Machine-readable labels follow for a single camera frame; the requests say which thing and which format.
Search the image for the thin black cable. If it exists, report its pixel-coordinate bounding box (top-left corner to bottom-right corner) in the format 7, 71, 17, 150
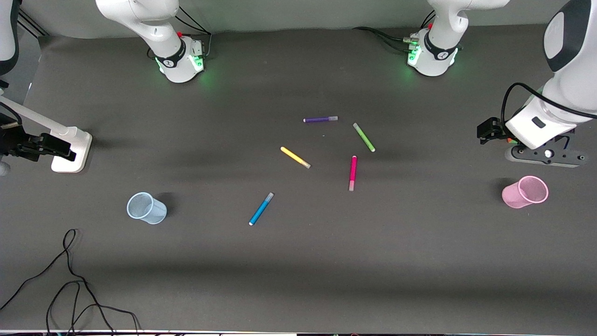
0, 229, 115, 336
46, 280, 141, 336

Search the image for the white pole stand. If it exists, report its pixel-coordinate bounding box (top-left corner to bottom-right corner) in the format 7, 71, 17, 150
0, 96, 93, 174

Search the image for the dark grey table mat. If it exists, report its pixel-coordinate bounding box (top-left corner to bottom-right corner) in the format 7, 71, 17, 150
0, 19, 597, 335

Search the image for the light blue mesh cup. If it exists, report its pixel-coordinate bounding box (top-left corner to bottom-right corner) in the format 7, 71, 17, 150
126, 192, 167, 225

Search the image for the green marker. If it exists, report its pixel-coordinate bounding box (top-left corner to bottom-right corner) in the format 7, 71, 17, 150
352, 122, 376, 153

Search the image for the pink mesh cup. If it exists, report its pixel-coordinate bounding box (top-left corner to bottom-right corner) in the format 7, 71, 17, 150
501, 175, 549, 209

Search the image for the black base cable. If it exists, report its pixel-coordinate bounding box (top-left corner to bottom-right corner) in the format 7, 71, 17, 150
175, 5, 213, 59
352, 12, 437, 53

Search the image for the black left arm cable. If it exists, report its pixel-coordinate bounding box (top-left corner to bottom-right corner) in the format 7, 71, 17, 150
501, 83, 597, 124

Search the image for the black left base cable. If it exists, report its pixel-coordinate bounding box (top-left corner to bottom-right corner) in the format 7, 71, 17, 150
352, 12, 437, 53

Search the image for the black frame rail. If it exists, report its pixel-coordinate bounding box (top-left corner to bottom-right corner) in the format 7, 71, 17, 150
16, 7, 49, 38

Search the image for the yellow marker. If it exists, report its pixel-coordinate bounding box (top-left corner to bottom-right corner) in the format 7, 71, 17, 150
280, 146, 312, 169

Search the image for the blue marker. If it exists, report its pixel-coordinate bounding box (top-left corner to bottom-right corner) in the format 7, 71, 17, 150
249, 192, 275, 226

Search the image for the black right base cable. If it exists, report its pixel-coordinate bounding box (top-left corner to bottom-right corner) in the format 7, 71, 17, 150
175, 5, 213, 59

